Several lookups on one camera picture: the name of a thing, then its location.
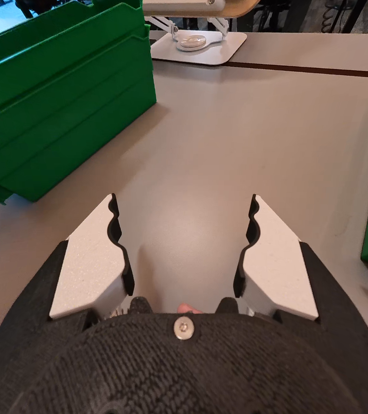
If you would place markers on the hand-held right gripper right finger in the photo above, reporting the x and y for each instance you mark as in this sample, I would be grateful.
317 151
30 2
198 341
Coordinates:
277 265

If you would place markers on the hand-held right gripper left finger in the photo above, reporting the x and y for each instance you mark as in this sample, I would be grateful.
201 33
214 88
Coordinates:
90 265

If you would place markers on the grey desk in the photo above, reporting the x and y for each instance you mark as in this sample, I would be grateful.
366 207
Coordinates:
235 145

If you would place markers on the person's right hand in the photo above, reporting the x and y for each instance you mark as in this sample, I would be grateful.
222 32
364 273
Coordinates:
188 308

